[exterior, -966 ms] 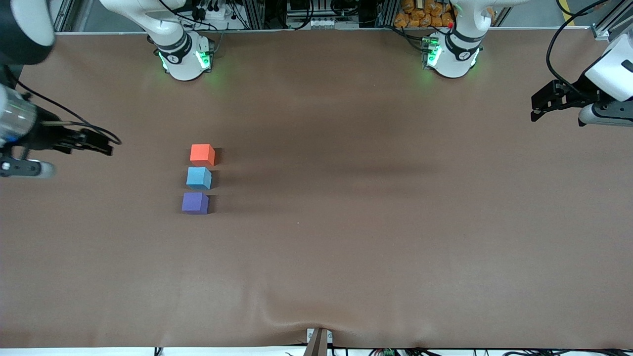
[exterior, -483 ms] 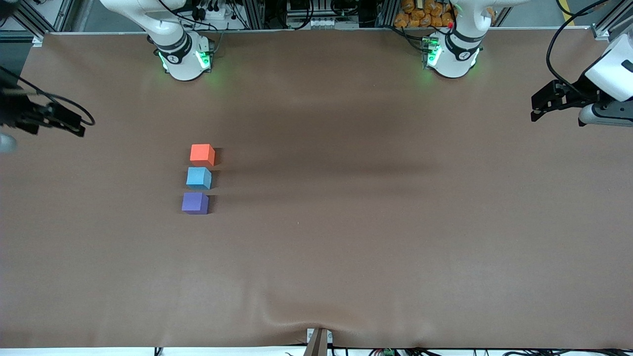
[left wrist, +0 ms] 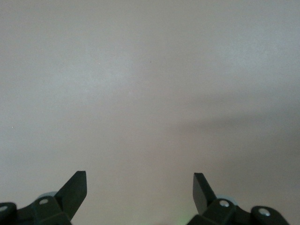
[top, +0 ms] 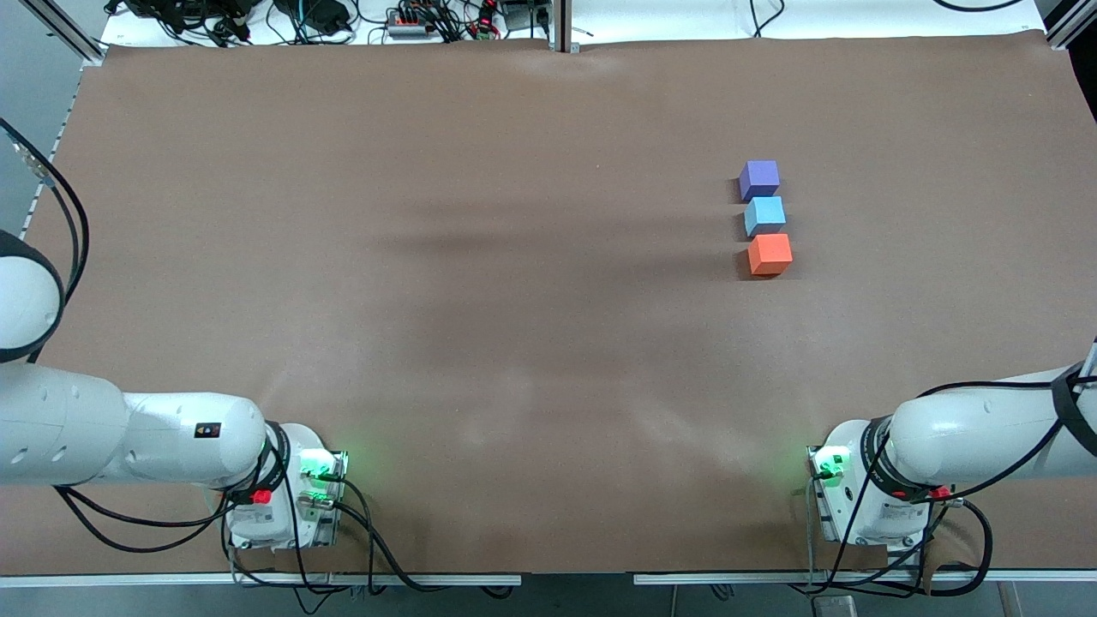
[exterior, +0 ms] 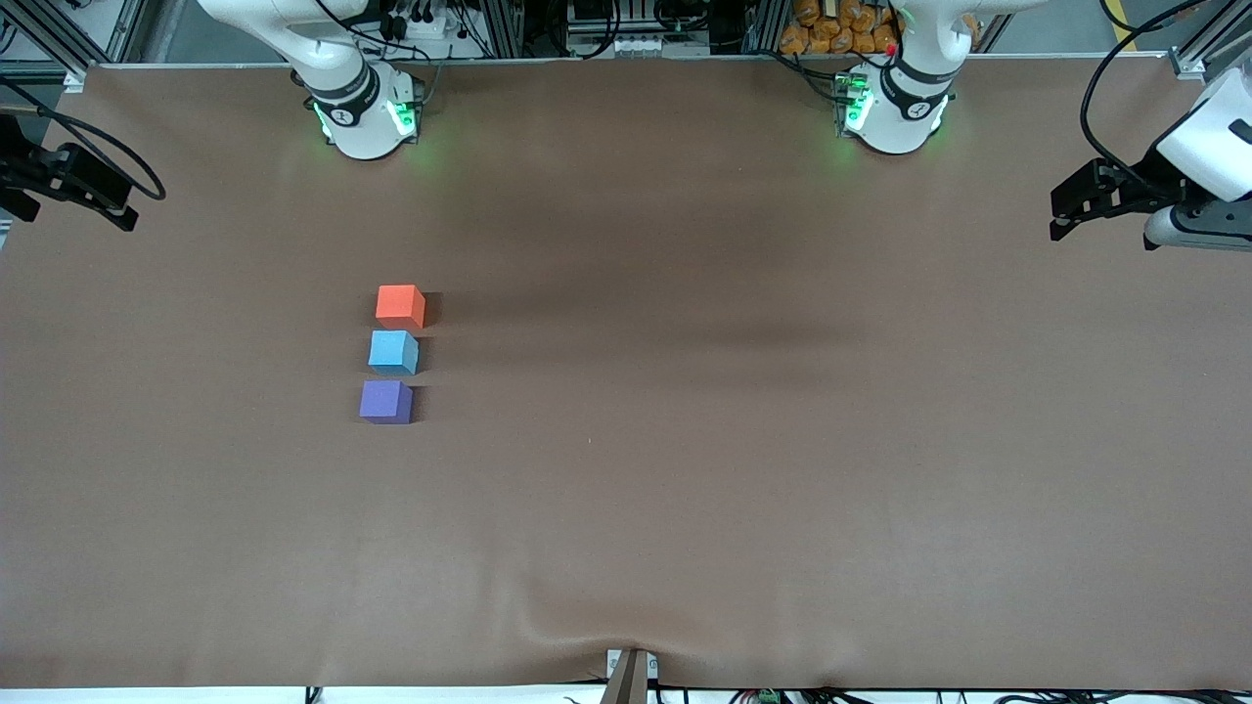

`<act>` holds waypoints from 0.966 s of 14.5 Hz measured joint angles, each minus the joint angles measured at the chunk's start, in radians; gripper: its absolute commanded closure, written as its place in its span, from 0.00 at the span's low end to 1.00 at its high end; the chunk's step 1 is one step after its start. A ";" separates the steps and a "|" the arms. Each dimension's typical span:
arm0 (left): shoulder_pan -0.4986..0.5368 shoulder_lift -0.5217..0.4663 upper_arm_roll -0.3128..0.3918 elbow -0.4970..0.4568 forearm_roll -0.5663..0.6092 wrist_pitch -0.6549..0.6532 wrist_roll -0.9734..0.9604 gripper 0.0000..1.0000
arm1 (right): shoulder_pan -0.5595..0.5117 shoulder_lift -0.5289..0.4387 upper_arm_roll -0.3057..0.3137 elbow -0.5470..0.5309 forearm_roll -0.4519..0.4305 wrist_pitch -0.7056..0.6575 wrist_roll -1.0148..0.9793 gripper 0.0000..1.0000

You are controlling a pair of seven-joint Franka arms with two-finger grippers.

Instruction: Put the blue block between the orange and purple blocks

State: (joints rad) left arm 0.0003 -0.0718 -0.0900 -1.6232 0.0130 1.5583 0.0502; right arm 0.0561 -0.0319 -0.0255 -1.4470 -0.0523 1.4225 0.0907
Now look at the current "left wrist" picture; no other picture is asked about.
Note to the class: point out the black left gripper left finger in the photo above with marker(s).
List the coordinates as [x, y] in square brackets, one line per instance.
[70, 201]

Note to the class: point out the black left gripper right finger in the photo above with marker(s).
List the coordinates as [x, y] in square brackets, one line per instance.
[204, 204]

